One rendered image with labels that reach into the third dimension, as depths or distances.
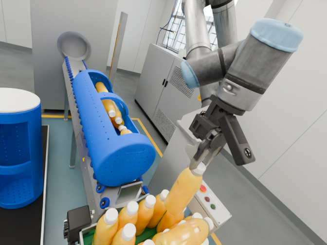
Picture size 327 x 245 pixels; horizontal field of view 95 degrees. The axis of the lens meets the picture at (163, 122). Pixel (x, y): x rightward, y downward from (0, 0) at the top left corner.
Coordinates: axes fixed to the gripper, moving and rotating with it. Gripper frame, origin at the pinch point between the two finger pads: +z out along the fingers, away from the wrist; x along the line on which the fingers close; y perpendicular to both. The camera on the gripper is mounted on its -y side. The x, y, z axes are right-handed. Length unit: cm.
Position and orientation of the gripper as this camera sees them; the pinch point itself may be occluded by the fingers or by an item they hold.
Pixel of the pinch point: (199, 166)
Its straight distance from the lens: 46.7
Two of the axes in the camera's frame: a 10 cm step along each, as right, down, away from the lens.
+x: -7.9, 0.1, -6.1
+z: -3.5, 8.2, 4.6
